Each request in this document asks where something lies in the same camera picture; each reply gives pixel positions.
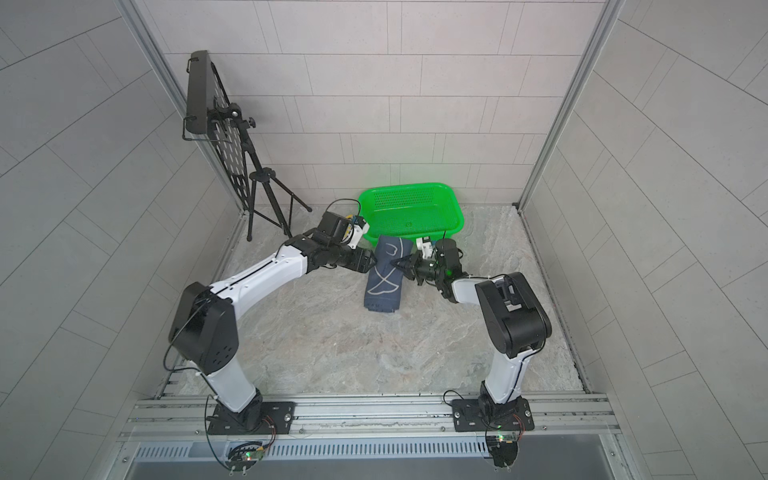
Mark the black perforated panel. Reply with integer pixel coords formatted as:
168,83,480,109
182,50,250,209

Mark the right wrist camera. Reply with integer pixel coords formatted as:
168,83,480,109
416,237,463,264

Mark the dark blue whale pillowcase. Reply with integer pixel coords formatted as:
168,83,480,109
363,235,414,313

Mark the aluminium rail frame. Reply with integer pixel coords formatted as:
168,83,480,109
105,391,634,479

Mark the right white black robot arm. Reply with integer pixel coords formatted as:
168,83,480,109
392,253,552,422

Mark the left green circuit board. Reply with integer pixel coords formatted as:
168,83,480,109
226,441,265,476

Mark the black tripod stand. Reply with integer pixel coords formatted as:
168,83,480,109
231,103,313,242

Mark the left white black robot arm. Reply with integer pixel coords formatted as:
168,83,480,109
168,225,376,414

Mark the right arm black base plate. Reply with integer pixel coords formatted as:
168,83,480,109
449,396,535,433

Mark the green plastic basket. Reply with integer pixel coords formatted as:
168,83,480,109
358,182,465,247

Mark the right green circuit board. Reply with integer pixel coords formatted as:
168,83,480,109
485,434,519,469

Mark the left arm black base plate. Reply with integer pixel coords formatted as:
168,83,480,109
206,401,296,435

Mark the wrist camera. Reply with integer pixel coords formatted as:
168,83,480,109
416,237,463,264
314,211,370,249

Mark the green circuit board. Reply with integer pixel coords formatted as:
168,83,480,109
226,441,265,476
485,434,519,469

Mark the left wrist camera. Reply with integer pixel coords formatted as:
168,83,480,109
314,211,370,249

